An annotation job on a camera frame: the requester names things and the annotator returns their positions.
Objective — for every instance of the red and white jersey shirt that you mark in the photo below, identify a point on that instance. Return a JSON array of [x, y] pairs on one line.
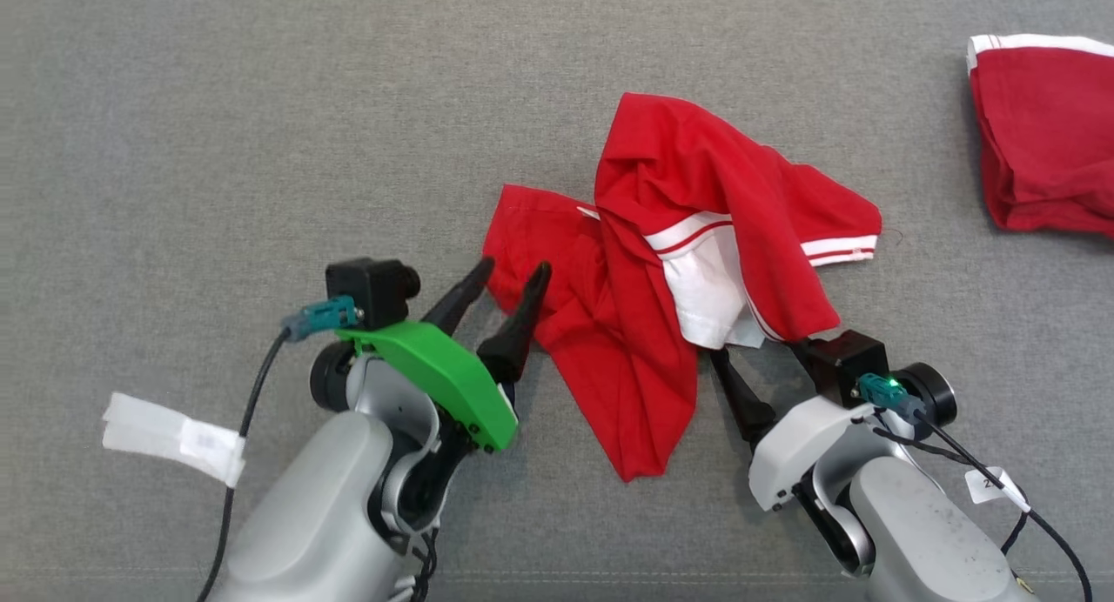
[[635, 341]]

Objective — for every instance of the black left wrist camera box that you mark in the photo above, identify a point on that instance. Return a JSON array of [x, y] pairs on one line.
[[370, 290]]

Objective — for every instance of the white cloth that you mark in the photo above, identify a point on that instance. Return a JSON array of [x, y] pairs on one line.
[[218, 106]]

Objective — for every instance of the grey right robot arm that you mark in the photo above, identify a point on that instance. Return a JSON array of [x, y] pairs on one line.
[[922, 532]]

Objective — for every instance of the teal left camera connector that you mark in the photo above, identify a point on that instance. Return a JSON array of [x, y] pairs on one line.
[[322, 317]]

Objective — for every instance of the teal right camera connector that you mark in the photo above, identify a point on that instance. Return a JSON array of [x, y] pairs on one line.
[[883, 391]]

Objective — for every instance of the red shorts with white trim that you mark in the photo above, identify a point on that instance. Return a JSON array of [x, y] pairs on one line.
[[1053, 132]]

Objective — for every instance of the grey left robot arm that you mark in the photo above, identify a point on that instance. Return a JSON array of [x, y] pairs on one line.
[[322, 515]]

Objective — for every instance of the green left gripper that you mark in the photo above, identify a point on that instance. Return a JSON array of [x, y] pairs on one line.
[[435, 367]]

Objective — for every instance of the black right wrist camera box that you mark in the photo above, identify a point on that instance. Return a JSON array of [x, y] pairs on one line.
[[848, 363]]

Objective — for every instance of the teal camera connector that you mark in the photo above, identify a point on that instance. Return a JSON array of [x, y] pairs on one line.
[[322, 317], [883, 391]]

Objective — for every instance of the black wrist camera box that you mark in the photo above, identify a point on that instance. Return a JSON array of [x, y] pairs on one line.
[[370, 290], [848, 363]]

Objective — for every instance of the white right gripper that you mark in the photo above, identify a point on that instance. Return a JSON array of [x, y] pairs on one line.
[[801, 445]]

